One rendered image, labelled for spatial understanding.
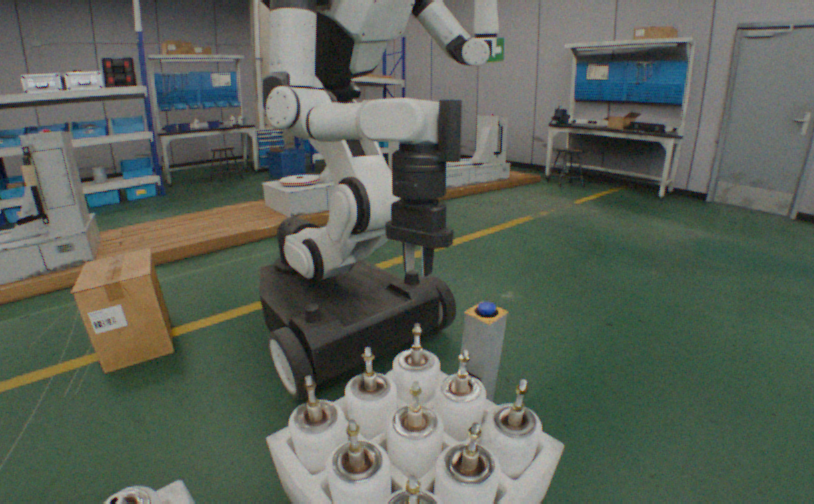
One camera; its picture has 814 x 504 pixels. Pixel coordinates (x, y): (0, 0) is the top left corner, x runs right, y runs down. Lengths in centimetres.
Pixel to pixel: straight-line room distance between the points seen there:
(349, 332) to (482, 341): 36
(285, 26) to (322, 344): 72
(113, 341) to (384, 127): 111
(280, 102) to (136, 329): 92
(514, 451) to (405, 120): 54
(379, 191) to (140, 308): 87
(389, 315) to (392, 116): 63
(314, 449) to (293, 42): 71
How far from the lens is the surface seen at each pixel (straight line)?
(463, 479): 55
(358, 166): 87
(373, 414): 66
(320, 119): 64
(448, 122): 53
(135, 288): 127
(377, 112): 54
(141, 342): 136
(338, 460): 57
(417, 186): 54
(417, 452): 60
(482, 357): 80
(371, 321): 99
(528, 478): 65
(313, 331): 92
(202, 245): 229
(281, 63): 72
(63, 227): 240
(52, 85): 502
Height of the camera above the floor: 71
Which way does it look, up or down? 21 degrees down
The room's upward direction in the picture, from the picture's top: straight up
